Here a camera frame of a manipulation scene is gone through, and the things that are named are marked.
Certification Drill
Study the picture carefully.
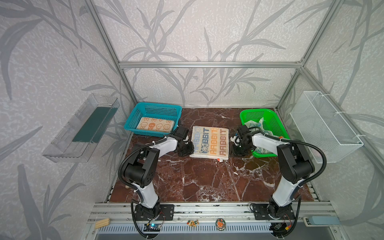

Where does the orange rabbit towel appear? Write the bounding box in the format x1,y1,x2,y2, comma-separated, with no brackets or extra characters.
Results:
137,117,175,133

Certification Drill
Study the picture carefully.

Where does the white wire mesh basket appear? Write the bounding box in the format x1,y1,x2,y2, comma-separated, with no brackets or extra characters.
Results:
291,91,364,163

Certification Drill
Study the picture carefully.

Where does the teal patterned towel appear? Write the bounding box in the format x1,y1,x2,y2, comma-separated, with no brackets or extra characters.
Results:
245,118,282,155

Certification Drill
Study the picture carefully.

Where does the round orange sticker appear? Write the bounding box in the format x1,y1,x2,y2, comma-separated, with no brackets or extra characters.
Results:
215,218,227,231

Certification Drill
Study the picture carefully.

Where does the wooden block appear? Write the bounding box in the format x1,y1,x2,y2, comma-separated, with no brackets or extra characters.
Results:
95,218,111,230

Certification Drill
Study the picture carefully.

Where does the clear acrylic wall shelf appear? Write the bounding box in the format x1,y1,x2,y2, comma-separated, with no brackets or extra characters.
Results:
42,94,120,163

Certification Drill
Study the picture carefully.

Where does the pink object in wire basket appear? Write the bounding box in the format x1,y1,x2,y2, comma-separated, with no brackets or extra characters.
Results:
311,148,322,159

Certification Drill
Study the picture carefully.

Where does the small orange green trinket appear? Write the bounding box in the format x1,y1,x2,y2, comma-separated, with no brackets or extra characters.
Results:
187,220,199,228

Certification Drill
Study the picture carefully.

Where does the green plastic basket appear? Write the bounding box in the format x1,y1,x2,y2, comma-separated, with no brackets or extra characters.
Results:
240,109,290,158

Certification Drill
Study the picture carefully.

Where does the teal plastic basket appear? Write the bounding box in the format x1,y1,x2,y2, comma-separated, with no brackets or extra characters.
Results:
124,102,182,137

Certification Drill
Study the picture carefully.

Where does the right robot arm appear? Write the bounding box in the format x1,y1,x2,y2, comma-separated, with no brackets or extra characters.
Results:
232,125,327,220

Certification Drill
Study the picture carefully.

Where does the rabbit lettered towel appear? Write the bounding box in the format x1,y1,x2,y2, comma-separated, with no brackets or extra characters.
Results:
190,126,230,162

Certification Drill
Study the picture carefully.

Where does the left green circuit board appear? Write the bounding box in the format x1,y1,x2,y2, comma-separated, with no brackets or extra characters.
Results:
143,223,163,232

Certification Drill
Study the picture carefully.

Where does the aluminium frame rail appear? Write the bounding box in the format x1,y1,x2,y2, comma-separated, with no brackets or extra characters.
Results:
119,62,301,69

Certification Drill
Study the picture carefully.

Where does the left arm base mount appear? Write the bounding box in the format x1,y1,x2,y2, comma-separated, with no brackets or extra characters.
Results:
134,203,175,221

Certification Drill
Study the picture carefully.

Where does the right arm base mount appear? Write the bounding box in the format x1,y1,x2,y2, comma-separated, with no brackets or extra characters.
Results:
250,203,295,220

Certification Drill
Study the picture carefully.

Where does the right circuit board with wires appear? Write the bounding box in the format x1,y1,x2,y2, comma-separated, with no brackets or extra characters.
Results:
270,223,292,234

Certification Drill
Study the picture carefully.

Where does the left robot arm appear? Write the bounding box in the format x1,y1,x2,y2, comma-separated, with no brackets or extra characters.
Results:
118,127,194,210

